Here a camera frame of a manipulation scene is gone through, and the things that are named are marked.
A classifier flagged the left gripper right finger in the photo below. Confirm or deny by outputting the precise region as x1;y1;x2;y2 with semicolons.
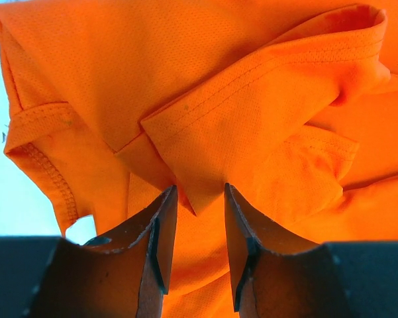
224;184;353;317

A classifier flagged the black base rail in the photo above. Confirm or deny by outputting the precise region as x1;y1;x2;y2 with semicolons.
0;237;398;317

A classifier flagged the orange t shirt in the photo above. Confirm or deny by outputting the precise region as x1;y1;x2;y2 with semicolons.
0;1;398;317

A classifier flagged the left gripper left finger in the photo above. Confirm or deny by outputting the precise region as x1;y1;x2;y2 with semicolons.
26;185;178;317

